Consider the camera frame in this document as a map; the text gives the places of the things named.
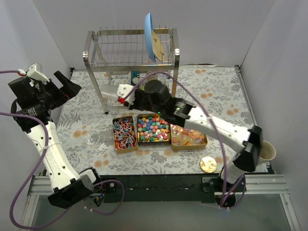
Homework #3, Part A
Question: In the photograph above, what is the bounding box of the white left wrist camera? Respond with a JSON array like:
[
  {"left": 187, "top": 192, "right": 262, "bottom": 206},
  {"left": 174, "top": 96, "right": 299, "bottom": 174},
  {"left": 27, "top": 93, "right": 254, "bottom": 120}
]
[{"left": 26, "top": 63, "right": 50, "bottom": 84}]

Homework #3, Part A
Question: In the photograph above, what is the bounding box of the beige paper cup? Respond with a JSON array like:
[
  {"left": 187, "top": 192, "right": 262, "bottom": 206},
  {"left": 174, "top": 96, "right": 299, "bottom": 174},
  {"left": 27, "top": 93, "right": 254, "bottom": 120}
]
[{"left": 258, "top": 141, "right": 276, "bottom": 164}]

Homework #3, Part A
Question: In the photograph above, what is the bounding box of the aluminium frame rail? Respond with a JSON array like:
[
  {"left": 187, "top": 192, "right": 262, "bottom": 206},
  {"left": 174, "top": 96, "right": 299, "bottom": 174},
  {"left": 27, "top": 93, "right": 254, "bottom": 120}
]
[{"left": 19, "top": 174, "right": 301, "bottom": 231}]

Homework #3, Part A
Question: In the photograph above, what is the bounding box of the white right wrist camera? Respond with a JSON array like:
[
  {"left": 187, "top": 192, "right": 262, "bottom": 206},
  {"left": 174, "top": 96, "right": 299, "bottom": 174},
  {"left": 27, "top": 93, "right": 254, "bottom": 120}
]
[{"left": 117, "top": 84, "right": 136, "bottom": 105}]

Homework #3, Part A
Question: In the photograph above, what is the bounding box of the floral table mat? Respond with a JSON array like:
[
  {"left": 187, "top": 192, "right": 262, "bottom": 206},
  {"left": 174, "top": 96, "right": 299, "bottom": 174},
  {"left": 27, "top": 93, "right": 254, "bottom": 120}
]
[{"left": 57, "top": 66, "right": 254, "bottom": 175}]

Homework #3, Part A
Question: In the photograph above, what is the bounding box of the gold jar lid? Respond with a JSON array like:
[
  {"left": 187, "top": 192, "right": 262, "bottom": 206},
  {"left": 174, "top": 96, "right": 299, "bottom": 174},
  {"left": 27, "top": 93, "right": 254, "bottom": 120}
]
[{"left": 200, "top": 156, "right": 217, "bottom": 173}]

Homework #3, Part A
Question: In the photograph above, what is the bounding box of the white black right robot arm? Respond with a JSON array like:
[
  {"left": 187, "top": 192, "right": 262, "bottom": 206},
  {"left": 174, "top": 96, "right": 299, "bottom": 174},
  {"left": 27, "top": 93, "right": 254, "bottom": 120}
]
[{"left": 124, "top": 80, "right": 263, "bottom": 191}]

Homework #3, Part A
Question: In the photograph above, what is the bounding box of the gold tin with lollipops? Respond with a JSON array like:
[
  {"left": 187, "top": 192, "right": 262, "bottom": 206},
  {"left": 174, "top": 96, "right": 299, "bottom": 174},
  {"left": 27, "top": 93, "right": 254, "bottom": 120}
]
[{"left": 112, "top": 115, "right": 138, "bottom": 154}]

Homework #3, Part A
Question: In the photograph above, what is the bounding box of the gold tin with popsicle candies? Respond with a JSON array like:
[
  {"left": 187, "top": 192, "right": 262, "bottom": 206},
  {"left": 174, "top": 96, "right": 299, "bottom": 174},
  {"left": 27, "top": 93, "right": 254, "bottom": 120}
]
[{"left": 170, "top": 125, "right": 208, "bottom": 151}]

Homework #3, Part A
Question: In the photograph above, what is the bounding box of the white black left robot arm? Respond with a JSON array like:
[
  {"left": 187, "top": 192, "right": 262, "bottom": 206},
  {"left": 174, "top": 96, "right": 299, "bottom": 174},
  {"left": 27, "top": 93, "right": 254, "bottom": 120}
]
[{"left": 8, "top": 70, "right": 103, "bottom": 209}]

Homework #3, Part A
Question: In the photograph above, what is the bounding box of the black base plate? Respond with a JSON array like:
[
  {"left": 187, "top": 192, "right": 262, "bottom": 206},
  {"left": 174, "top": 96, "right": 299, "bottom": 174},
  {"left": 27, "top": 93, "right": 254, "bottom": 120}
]
[{"left": 74, "top": 173, "right": 248, "bottom": 204}]

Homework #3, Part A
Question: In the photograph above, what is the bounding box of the clear plastic jar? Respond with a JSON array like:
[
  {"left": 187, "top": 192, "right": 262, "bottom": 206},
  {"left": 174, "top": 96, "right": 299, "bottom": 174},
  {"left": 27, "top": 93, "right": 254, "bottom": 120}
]
[{"left": 84, "top": 131, "right": 101, "bottom": 147}]

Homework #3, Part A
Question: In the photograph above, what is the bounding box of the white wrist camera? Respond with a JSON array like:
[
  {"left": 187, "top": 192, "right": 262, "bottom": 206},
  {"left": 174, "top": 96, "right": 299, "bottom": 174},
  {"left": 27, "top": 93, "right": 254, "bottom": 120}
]
[
  {"left": 117, "top": 84, "right": 136, "bottom": 105},
  {"left": 26, "top": 63, "right": 50, "bottom": 84}
]

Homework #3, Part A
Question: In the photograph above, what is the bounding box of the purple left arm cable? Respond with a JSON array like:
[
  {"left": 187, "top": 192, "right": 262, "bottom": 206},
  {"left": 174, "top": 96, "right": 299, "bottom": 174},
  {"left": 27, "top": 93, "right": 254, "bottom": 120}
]
[{"left": 0, "top": 69, "right": 125, "bottom": 229}]

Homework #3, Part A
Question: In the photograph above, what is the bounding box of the blue plate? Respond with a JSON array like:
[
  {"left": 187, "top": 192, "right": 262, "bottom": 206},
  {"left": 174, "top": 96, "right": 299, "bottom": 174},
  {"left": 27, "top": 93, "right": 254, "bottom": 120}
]
[{"left": 144, "top": 13, "right": 155, "bottom": 61}]

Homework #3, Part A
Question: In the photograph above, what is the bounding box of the stainless steel dish rack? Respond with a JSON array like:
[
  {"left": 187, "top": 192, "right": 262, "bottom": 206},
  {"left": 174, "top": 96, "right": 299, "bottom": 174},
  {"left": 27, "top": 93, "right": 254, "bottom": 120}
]
[{"left": 82, "top": 28, "right": 180, "bottom": 114}]

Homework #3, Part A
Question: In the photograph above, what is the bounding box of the beige patterned plate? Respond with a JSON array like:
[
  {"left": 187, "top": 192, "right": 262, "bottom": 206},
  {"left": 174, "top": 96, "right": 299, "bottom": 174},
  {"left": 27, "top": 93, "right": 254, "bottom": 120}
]
[{"left": 151, "top": 31, "right": 165, "bottom": 61}]

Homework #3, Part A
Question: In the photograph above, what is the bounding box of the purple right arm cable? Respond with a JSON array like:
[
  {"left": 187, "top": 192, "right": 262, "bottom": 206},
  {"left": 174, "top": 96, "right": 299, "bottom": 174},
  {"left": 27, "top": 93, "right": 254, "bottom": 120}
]
[{"left": 134, "top": 72, "right": 246, "bottom": 209}]

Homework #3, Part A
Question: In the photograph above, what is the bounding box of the teal white cup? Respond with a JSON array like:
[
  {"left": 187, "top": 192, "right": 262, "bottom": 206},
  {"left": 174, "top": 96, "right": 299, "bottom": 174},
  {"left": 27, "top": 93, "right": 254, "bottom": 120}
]
[{"left": 130, "top": 71, "right": 140, "bottom": 86}]

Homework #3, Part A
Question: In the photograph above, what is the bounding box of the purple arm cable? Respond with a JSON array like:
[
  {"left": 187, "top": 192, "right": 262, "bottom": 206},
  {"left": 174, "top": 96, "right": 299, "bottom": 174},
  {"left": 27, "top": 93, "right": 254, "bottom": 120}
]
[
  {"left": 134, "top": 72, "right": 246, "bottom": 209},
  {"left": 0, "top": 69, "right": 125, "bottom": 229}
]

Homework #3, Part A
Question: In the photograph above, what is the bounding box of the patterned paper cup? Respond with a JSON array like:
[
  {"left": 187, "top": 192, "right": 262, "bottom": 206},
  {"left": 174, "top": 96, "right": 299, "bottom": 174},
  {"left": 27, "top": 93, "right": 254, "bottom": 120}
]
[{"left": 146, "top": 71, "right": 158, "bottom": 82}]

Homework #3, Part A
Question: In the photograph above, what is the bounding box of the black tin with star candies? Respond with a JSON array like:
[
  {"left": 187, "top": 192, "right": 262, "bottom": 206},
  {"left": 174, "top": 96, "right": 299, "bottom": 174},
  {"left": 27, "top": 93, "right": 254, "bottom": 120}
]
[{"left": 137, "top": 113, "right": 171, "bottom": 145}]

